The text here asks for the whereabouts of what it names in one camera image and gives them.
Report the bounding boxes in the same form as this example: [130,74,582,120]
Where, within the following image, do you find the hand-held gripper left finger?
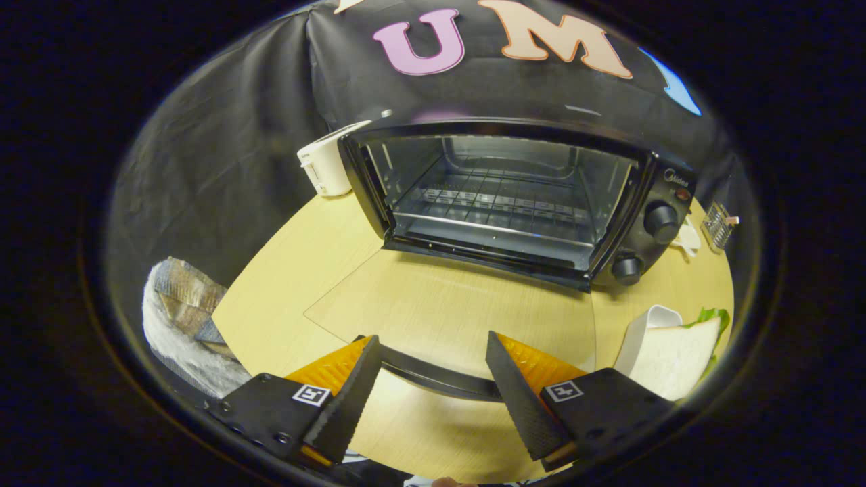
[206,335,382,469]

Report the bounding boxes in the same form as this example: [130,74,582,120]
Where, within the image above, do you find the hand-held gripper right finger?
[486,331,677,473]

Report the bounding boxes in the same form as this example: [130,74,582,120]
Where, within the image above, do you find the lettuce sandwich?
[629,308,731,402]

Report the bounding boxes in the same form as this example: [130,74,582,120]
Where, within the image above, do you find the black toaster oven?
[303,120,699,404]

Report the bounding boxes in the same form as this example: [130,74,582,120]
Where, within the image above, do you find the white bread toaster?
[296,120,373,198]

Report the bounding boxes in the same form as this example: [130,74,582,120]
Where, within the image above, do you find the white rectangular tray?
[612,304,684,379]

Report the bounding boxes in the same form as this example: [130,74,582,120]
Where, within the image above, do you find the fluffy grey patterned blanket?
[141,256,252,400]

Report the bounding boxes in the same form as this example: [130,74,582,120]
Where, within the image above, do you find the white divided bean dish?
[670,220,702,262]

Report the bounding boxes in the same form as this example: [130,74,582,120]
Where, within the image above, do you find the black backdrop cloth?
[105,0,752,339]

